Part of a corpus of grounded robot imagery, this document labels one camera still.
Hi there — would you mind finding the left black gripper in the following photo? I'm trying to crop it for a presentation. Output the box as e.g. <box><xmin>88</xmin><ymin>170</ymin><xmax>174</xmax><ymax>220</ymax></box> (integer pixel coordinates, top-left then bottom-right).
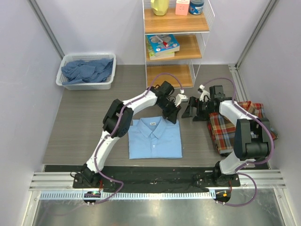
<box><xmin>158</xmin><ymin>99</ymin><xmax>181</xmax><ymax>124</ymax></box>

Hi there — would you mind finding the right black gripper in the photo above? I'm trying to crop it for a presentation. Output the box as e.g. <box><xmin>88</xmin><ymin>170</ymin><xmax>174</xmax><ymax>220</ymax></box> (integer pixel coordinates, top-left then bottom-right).
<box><xmin>182</xmin><ymin>96</ymin><xmax>216</xmax><ymax>121</ymax></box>

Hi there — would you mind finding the light blue long sleeve shirt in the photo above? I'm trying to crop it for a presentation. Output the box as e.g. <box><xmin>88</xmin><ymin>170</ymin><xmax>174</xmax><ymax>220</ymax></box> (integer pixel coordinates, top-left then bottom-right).
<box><xmin>128</xmin><ymin>116</ymin><xmax>182</xmax><ymax>159</ymax></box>

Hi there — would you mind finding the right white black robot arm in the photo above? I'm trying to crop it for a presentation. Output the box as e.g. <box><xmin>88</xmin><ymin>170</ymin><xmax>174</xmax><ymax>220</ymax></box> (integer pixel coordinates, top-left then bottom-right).
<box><xmin>182</xmin><ymin>85</ymin><xmax>274</xmax><ymax>186</ymax></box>

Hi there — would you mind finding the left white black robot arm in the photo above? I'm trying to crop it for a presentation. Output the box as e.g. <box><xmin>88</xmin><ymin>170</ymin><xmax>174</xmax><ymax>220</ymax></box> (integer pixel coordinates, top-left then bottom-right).
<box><xmin>74</xmin><ymin>81</ymin><xmax>188</xmax><ymax>188</ymax></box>

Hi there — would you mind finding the red plaid folded shirt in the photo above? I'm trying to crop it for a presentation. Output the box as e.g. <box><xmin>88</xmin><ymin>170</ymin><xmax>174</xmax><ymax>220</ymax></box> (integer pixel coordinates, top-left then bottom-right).
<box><xmin>207</xmin><ymin>101</ymin><xmax>265</xmax><ymax>157</ymax></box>

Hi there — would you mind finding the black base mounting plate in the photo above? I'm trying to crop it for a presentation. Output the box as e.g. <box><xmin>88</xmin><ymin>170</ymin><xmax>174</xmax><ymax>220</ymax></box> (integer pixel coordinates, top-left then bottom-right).
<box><xmin>45</xmin><ymin>165</ymin><xmax>240</xmax><ymax>194</ymax></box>

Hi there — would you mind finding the green book underneath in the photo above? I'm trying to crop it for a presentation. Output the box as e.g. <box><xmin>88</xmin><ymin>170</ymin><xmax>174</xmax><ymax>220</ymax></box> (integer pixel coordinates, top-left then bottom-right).
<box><xmin>146</xmin><ymin>42</ymin><xmax>174</xmax><ymax>60</ymax></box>

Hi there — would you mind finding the red white marker pen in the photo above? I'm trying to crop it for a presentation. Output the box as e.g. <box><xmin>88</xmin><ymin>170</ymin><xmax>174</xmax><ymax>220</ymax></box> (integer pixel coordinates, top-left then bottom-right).
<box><xmin>156</xmin><ymin>35</ymin><xmax>169</xmax><ymax>48</ymax></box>

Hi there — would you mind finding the dark blue checked shirt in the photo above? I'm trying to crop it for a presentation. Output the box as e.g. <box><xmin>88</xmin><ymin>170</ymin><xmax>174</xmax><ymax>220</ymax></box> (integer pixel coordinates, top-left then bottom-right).
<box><xmin>61</xmin><ymin>58</ymin><xmax>113</xmax><ymax>85</ymax></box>

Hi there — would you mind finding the white plastic basket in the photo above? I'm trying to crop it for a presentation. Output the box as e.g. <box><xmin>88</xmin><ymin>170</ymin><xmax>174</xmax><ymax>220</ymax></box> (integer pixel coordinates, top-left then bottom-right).
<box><xmin>56</xmin><ymin>53</ymin><xmax>117</xmax><ymax>90</ymax></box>

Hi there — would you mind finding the blue tin can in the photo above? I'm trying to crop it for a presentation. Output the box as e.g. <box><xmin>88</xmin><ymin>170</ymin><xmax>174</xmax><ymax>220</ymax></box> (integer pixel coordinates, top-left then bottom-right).
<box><xmin>189</xmin><ymin>0</ymin><xmax>205</xmax><ymax>15</ymax></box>

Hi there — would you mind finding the pink box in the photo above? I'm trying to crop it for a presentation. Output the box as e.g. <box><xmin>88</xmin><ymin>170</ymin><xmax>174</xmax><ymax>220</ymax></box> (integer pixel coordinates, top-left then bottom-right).
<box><xmin>175</xmin><ymin>0</ymin><xmax>190</xmax><ymax>16</ymax></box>

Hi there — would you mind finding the yellow bottle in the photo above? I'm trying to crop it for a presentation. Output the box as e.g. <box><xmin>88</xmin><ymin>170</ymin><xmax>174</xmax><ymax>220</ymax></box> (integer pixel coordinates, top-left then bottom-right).
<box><xmin>150</xmin><ymin>0</ymin><xmax>169</xmax><ymax>16</ymax></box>

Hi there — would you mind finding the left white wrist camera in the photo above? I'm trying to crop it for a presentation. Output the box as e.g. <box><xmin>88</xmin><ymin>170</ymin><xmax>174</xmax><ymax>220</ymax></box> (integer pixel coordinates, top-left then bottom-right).
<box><xmin>174</xmin><ymin>89</ymin><xmax>189</xmax><ymax>107</ymax></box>

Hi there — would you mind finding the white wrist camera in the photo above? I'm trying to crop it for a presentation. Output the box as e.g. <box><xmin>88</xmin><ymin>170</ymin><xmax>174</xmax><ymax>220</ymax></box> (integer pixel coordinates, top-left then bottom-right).
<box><xmin>198</xmin><ymin>85</ymin><xmax>210</xmax><ymax>102</ymax></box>
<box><xmin>174</xmin><ymin>89</ymin><xmax>189</xmax><ymax>107</ymax></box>

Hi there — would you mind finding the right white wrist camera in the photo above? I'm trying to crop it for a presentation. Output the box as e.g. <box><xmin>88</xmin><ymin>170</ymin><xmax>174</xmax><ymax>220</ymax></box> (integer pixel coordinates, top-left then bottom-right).
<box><xmin>198</xmin><ymin>85</ymin><xmax>210</xmax><ymax>102</ymax></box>

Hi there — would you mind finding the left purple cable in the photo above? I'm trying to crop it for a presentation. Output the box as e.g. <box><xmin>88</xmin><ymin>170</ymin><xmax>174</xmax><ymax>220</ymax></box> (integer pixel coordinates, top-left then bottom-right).
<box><xmin>94</xmin><ymin>73</ymin><xmax>185</xmax><ymax>204</ymax></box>

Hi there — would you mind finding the purple cable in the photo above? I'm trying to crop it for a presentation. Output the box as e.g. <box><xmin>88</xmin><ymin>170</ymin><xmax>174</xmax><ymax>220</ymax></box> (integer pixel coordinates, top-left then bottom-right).
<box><xmin>198</xmin><ymin>78</ymin><xmax>276</xmax><ymax>207</ymax></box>
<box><xmin>94</xmin><ymin>73</ymin><xmax>185</xmax><ymax>204</ymax></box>

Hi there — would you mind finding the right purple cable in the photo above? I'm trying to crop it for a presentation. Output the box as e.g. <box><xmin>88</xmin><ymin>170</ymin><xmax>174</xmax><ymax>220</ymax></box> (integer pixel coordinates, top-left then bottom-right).
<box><xmin>198</xmin><ymin>78</ymin><xmax>276</xmax><ymax>207</ymax></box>

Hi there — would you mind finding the white wire wooden shelf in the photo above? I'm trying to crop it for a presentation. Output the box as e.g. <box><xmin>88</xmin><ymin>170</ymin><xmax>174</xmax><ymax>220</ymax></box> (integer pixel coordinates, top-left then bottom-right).
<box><xmin>142</xmin><ymin>0</ymin><xmax>215</xmax><ymax>88</ymax></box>

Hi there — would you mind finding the white slotted cable duct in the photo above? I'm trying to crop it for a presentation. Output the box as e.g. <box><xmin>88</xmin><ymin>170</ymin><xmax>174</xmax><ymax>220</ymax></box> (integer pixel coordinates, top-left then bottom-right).
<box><xmin>40</xmin><ymin>190</ymin><xmax>216</xmax><ymax>201</ymax></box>

